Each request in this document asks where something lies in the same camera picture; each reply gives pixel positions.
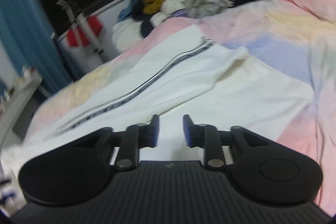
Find white desk with items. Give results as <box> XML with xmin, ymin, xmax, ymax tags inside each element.
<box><xmin>1</xmin><ymin>69</ymin><xmax>43</xmax><ymax>149</ymax></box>

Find white knit trousers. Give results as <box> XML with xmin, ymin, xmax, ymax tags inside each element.
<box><xmin>19</xmin><ymin>26</ymin><xmax>313</xmax><ymax>161</ymax></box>

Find red cloth on rack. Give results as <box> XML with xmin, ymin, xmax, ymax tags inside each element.
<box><xmin>65</xmin><ymin>15</ymin><xmax>104</xmax><ymax>47</ymax></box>

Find white puffy jacket pile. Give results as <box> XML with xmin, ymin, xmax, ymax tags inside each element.
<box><xmin>112</xmin><ymin>18</ymin><xmax>160</xmax><ymax>53</ymax></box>

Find blue curtain left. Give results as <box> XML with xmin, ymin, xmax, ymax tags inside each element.
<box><xmin>1</xmin><ymin>0</ymin><xmax>72</xmax><ymax>94</ymax></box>

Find metal clothes rack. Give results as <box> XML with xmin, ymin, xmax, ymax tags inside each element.
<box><xmin>57</xmin><ymin>0</ymin><xmax>109</xmax><ymax>63</ymax></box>

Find pastel patchwork bed cover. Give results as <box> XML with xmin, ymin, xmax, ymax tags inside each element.
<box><xmin>0</xmin><ymin>0</ymin><xmax>336</xmax><ymax>217</ymax></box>

